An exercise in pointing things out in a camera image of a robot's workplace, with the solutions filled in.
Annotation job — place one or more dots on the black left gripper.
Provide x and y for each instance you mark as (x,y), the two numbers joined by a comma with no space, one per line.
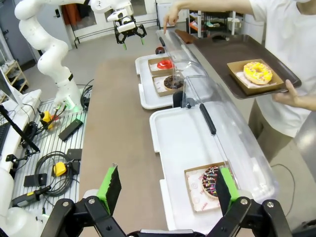
(124,27)

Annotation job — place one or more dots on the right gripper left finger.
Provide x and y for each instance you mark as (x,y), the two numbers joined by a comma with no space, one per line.
(108,187)

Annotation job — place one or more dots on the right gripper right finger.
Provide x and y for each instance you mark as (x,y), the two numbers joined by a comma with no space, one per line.
(227,190)

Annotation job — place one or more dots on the dark brown serving tray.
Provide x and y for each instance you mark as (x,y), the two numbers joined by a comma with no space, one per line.
(217,54)

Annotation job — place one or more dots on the brown cardboard donut tray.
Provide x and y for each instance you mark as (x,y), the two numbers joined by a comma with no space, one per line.
(158,73)
(261,89)
(202,167)
(164,93)

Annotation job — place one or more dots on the white printed paper liner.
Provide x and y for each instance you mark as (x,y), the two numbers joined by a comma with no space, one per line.
(153,67)
(159,85)
(195,187)
(240,75)

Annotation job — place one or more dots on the yellow sprinkled donut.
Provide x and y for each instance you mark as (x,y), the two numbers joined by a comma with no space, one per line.
(249,71)

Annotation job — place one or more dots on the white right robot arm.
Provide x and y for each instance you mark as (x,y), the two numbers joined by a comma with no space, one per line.
(14,219)

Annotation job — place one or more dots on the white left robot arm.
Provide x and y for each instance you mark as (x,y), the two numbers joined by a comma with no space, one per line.
(49,49)

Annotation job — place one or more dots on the person's right forearm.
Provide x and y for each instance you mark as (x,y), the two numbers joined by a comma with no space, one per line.
(209,5)

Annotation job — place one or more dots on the person's left forearm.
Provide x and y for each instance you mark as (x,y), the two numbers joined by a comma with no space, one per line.
(308,103)

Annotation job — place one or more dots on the dark donut with colourful sprinkles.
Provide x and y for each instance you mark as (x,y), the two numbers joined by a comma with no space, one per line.
(209,182)

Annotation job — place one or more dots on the red glazed donut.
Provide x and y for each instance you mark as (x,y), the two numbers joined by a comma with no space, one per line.
(164,64)

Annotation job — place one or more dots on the chocolate glazed donut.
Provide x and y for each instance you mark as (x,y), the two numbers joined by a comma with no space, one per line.
(170,82)

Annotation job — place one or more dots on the person in white T-shirt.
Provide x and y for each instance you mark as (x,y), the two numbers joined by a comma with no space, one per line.
(284,37)

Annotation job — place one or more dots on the person's right hand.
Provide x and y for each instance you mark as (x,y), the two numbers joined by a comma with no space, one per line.
(172,17)

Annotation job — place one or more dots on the person's left hand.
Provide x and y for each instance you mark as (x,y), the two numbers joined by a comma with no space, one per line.
(288,97)

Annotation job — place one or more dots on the white cabinet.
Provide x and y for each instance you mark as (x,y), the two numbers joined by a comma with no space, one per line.
(163,11)

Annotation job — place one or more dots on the square black box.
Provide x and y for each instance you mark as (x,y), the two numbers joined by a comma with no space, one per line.
(74,153)

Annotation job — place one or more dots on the yellow emergency stop button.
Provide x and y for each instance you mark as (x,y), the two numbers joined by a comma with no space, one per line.
(59,169)
(47,117)

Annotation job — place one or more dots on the clear display case lid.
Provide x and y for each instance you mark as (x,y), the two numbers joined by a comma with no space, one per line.
(192,61)
(237,138)

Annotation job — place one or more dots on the white display case base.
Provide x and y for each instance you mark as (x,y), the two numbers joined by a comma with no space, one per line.
(177,138)
(145,93)

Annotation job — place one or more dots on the long flat black box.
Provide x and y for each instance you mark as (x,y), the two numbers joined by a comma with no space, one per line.
(70,129)

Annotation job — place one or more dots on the black flat plate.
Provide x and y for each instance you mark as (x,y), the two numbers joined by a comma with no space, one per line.
(35,180)

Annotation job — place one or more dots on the black storage shelf rack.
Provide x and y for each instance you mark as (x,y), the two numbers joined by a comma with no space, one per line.
(212,21)

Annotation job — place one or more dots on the black handheld enabling device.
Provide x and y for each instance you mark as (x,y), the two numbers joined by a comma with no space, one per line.
(24,198)

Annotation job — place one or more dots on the long black rod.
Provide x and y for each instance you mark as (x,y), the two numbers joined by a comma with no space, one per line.
(19,132)

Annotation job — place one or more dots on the black keyboard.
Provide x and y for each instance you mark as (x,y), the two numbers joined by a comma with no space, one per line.
(3,138)

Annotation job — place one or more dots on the wooden shelf unit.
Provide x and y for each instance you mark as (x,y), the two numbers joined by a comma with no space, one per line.
(18,74)

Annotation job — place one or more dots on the white computer desk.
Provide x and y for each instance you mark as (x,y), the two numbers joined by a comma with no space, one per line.
(27,98)

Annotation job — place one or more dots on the computer monitor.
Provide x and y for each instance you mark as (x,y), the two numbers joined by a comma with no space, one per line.
(7,86)

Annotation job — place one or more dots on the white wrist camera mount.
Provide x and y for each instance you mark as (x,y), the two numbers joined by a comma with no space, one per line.
(116,15)

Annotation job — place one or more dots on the ribbed aluminium base plate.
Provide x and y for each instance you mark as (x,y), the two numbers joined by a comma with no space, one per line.
(49,145)

